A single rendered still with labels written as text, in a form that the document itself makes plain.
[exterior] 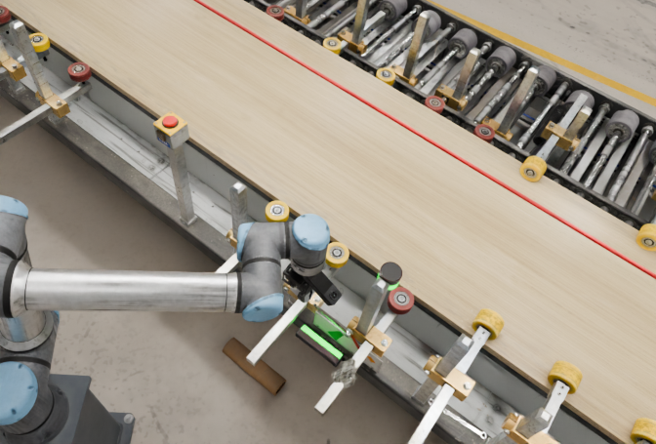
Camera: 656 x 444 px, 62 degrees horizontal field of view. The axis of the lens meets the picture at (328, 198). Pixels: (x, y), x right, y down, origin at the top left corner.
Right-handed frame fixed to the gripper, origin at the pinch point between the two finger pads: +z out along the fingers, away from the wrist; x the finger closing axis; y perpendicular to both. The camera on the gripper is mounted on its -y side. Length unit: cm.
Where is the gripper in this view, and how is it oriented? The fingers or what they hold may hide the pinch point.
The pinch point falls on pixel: (307, 300)
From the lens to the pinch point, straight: 161.1
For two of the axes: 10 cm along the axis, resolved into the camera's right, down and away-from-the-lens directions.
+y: -7.9, -5.4, 2.8
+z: -1.0, 5.8, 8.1
